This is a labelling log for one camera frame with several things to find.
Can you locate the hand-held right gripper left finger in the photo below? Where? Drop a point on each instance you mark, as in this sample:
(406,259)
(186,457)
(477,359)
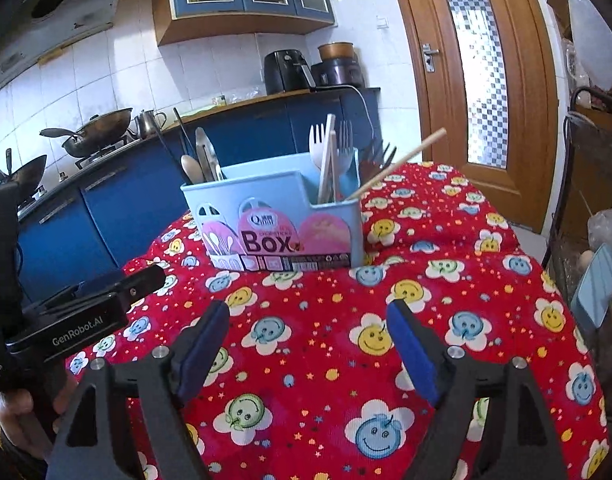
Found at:
(206,345)

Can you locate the light blue flat packet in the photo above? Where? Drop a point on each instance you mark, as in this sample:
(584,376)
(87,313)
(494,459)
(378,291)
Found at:
(593,285)

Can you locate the small dark wok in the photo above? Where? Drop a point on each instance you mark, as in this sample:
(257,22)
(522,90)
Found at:
(28,172)

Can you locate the large metal wok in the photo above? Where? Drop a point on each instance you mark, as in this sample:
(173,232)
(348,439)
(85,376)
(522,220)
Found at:
(98,130)

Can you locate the clear plastic bag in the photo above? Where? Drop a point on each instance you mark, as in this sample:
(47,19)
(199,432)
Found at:
(608,230)

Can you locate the metal wok ladle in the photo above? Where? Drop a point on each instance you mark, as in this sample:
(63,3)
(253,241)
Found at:
(56,133)

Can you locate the person's left hand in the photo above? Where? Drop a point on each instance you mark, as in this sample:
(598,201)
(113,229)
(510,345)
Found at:
(13,412)

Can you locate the light blue utensil box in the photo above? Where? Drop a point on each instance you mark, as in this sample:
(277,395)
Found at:
(276,192)

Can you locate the blue kitchen base cabinet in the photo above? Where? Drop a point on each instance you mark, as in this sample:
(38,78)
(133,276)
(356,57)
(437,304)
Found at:
(136,195)

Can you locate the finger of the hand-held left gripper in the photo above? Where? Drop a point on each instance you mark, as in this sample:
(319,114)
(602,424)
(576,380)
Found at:
(141,285)

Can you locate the blue wooden wall cabinet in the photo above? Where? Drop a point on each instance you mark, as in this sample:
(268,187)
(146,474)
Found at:
(211,30)

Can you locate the wooden door with glass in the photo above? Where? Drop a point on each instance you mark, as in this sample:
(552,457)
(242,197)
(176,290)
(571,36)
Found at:
(421,125)

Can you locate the dark rice cooker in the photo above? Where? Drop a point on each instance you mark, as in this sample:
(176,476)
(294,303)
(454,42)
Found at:
(336,72)

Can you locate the white plastic fork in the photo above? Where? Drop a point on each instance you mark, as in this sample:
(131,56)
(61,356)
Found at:
(318,152)

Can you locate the red smiley flower tablecloth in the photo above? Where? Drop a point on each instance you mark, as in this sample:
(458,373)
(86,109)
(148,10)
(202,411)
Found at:
(326,310)

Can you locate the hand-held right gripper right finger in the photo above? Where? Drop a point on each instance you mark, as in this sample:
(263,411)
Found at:
(411,355)

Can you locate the metal kettle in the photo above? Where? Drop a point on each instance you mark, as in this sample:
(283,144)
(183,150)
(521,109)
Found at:
(148,125)

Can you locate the white plastic bag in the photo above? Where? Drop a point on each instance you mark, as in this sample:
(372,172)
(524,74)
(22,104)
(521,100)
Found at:
(591,35)

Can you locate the black chopstick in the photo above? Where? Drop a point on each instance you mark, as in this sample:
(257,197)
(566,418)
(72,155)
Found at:
(168,152)
(182,130)

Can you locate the clear crumpled food bag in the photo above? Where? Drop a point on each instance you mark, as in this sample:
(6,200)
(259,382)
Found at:
(248,94)

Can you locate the gas stove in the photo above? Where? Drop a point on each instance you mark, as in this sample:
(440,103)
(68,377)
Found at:
(93,161)

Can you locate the beige chopstick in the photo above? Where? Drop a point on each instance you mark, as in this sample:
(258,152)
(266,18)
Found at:
(331,130)
(325,177)

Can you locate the grey range hood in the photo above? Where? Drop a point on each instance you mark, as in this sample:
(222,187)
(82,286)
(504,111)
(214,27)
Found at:
(51,20)

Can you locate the wooden chopstick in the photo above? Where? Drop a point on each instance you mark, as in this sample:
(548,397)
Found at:
(406,155)

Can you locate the beige plastic spoon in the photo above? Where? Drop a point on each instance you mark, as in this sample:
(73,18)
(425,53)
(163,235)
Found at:
(190,169)

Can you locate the black air fryer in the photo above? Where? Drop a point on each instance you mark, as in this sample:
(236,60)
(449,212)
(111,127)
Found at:
(283,72)

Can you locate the black metal rack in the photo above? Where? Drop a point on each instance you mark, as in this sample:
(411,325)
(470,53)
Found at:
(561,170)

